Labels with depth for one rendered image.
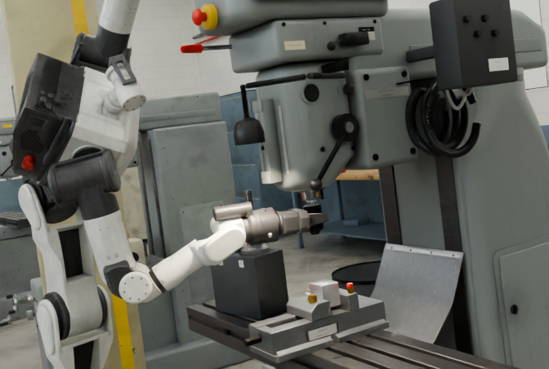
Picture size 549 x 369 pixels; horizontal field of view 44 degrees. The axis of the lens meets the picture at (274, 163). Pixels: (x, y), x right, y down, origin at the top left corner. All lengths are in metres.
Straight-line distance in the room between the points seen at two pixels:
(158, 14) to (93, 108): 9.86
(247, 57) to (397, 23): 0.42
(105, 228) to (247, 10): 0.61
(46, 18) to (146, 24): 8.19
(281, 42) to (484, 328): 0.95
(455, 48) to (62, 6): 2.17
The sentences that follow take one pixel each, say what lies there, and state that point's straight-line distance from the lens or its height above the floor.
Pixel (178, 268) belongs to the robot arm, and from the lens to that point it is 1.70.
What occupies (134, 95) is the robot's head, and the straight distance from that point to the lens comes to 1.71.
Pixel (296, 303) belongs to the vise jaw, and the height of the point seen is 1.02.
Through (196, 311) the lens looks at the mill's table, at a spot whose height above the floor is 0.92.
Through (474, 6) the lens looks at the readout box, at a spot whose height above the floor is 1.70.
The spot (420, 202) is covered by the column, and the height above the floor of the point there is 1.21.
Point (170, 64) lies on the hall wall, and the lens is 11.54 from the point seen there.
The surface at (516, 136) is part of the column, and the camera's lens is 2.05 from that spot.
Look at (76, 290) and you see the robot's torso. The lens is 2.07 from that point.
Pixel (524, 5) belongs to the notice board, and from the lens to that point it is 6.56.
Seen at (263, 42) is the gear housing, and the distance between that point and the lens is 1.67.
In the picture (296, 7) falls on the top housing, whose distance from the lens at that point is 1.66.
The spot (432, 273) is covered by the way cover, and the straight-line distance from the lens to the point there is 1.99.
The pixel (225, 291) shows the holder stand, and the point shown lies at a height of 0.99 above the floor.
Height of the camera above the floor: 1.48
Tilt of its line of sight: 3 degrees down
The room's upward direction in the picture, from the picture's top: 7 degrees counter-clockwise
